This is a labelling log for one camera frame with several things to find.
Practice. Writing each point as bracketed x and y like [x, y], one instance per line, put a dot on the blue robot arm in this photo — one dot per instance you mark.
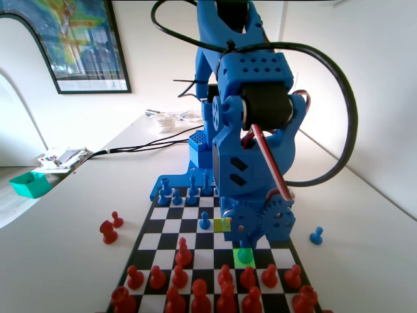
[257, 65]

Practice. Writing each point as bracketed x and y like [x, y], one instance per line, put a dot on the blue chess rook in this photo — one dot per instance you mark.
[165, 186]

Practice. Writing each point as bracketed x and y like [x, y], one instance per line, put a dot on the white ribbed printed part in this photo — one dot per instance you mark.
[166, 123]

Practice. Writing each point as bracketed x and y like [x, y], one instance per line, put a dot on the red white servo ribbon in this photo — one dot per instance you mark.
[275, 163]

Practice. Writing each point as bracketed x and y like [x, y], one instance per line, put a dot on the red chess pawn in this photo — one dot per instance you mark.
[179, 277]
[117, 221]
[225, 274]
[134, 278]
[247, 278]
[269, 276]
[157, 278]
[293, 277]

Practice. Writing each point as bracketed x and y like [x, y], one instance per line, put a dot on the blue arm base plate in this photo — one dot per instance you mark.
[172, 182]

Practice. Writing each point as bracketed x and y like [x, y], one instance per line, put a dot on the black zip tie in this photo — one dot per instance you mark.
[195, 85]
[230, 45]

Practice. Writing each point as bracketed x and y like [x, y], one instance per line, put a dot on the white paper packet pile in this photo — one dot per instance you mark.
[62, 159]

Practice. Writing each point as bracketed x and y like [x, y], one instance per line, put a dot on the blue chess pawn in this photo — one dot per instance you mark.
[204, 223]
[177, 199]
[162, 200]
[191, 200]
[316, 236]

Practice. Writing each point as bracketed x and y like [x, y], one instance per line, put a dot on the blue geared gripper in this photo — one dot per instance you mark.
[252, 225]

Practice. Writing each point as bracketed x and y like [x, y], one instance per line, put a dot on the red chess bishop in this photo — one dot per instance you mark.
[252, 301]
[176, 301]

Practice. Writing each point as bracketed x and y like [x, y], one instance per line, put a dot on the green plastic bin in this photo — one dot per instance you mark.
[32, 189]

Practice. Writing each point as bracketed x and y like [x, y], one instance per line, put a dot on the black framed map poster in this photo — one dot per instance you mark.
[81, 39]

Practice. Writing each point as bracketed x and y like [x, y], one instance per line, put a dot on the black white chessboard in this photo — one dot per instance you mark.
[163, 234]

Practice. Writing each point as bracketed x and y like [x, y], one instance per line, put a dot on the red chess queen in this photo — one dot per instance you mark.
[226, 300]

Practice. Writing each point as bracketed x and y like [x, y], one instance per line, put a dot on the blue chess bishop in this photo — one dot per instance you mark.
[193, 183]

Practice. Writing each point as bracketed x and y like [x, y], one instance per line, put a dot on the red chess rook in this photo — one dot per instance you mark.
[123, 300]
[304, 299]

